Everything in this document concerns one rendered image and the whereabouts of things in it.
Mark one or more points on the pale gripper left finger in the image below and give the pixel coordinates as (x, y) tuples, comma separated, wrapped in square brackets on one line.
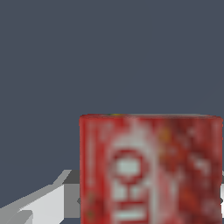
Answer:
[(43, 204)]

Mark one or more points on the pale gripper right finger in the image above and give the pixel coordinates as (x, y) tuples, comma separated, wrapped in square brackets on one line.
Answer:
[(222, 198)]

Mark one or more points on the red can with white print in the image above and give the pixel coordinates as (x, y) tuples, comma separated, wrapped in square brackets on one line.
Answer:
[(151, 169)]

